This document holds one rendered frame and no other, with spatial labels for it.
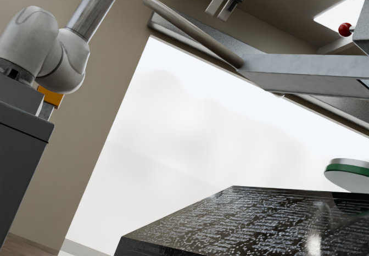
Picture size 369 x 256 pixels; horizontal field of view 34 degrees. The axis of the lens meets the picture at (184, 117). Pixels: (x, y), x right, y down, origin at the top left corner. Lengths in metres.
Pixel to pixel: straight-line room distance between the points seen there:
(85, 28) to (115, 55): 5.93
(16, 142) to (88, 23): 0.59
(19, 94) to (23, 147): 0.18
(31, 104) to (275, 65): 0.79
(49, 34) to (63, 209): 5.96
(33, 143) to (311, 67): 0.85
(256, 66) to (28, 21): 0.82
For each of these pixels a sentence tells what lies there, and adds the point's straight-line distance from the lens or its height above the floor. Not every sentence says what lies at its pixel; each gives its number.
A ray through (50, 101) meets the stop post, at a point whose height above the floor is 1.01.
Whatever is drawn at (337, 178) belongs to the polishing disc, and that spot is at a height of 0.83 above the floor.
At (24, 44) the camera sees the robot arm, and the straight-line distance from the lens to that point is 1.95.
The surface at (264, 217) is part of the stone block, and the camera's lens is 1.17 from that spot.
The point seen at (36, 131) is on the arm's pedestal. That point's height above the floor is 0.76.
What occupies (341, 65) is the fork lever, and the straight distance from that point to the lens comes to 1.30.
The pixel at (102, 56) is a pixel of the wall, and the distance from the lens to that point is 8.07.
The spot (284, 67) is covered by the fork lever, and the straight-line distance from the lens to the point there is 1.40.
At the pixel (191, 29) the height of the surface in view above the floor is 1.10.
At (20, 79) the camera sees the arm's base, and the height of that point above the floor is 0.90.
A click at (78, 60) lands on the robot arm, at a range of 2.14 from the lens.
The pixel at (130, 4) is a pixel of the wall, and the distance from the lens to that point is 8.31.
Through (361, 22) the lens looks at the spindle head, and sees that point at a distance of 1.27.
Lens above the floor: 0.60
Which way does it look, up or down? 12 degrees up
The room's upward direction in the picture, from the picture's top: 22 degrees clockwise
